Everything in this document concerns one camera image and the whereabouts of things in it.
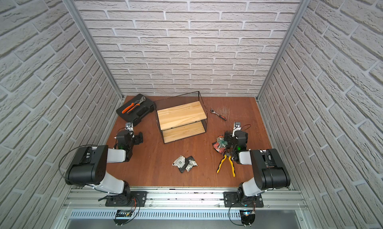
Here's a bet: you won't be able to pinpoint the black wire mesh wooden shelf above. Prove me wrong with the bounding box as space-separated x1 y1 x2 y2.
154 91 208 144

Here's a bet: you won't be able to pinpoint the aluminium front rail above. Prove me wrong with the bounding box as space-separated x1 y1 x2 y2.
62 186 308 210

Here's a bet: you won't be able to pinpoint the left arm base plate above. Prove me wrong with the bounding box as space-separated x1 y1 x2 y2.
105 191 148 207

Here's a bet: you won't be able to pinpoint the white black tea bag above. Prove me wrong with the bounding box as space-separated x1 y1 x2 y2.
186 156 197 172
172 155 186 173

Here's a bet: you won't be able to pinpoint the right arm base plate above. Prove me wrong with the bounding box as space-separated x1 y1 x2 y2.
223 191 264 208

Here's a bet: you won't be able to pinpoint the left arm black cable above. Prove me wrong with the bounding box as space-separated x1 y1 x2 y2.
58 144 96 186

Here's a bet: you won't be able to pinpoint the left controller board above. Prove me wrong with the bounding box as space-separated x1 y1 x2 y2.
114 210 135 226

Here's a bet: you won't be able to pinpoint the right controller board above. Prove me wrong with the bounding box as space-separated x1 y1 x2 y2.
239 210 256 227

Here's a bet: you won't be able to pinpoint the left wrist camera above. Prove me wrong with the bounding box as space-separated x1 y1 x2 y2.
125 122 134 135

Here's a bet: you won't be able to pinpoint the aluminium corner post left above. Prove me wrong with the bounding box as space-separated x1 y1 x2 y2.
62 0 124 100

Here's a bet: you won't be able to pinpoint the red black ratchet wrench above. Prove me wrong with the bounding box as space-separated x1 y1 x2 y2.
210 108 227 121

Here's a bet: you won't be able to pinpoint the aluminium corner post right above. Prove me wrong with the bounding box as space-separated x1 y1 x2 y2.
256 0 311 101

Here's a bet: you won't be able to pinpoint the controller board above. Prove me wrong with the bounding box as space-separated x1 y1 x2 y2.
114 210 135 226
239 210 256 227

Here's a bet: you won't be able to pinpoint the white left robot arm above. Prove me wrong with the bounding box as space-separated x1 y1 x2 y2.
63 130 143 196

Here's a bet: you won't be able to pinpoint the aluminium corner post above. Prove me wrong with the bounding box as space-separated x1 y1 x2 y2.
256 0 311 101
62 0 124 100

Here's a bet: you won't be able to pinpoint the green floral tea bag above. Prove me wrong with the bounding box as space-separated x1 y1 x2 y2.
217 137 228 148

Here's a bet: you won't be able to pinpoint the red tea bag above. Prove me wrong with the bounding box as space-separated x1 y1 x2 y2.
212 135 228 154

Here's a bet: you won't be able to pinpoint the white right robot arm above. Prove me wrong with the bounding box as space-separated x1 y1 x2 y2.
224 130 291 203

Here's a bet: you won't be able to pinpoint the black tool tray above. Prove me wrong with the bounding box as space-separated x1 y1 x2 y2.
116 94 154 126

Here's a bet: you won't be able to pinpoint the yellow black pliers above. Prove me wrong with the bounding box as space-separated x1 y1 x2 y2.
216 152 236 178

